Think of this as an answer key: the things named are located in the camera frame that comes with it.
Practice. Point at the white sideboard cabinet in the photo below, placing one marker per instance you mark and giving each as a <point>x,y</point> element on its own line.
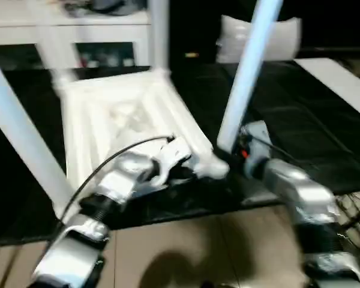
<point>18,30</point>

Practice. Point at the grey round pot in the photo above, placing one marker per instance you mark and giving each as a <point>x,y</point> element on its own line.
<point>120,6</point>

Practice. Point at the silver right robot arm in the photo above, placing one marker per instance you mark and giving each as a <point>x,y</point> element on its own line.
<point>303,192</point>

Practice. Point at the black cabinet with gold label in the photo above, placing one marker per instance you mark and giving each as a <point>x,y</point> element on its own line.
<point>192,33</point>

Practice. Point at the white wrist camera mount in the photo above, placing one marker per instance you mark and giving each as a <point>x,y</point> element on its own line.
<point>256,141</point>
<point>175,153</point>

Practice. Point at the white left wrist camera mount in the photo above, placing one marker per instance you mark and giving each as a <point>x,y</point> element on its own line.
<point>175,153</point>

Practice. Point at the white plastic table top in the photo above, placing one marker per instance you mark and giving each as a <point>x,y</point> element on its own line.
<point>93,126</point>

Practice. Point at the white flat board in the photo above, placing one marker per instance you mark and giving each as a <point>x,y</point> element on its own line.
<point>336,84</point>

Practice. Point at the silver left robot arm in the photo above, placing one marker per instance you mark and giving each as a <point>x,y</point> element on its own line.
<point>120,177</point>

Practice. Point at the black clutter on sideboard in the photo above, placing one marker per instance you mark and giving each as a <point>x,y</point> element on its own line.
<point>76,5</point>

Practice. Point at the grey pillow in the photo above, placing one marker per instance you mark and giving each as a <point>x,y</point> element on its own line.
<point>279,42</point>

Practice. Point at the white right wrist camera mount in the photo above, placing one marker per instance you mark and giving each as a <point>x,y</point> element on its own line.
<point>256,141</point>

